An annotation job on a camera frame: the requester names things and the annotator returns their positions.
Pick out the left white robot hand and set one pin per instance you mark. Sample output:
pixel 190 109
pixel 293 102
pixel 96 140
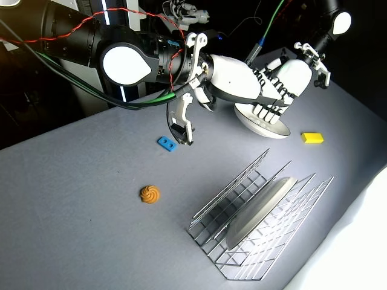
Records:
pixel 296 75

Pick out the white ceramic plate dark rim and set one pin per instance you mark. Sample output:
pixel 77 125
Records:
pixel 272 131
pixel 260 211

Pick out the yellow rectangular block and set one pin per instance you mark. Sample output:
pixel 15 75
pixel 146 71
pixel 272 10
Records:
pixel 313 138

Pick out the small black box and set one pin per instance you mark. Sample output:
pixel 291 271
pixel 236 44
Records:
pixel 219 35

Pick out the white robotic device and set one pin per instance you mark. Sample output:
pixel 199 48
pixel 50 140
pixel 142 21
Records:
pixel 193 13

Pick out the blue block with two holes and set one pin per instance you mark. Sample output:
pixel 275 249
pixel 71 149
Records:
pixel 167 143

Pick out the orange swirl cookie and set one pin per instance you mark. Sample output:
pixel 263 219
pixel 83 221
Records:
pixel 150 194

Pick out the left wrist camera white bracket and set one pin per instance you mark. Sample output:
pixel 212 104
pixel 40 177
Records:
pixel 326 77

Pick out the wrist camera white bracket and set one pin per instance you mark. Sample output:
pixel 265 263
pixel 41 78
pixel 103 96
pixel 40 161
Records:
pixel 181 111
pixel 326 77

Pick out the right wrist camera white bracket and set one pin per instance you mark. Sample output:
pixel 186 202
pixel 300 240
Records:
pixel 181 111

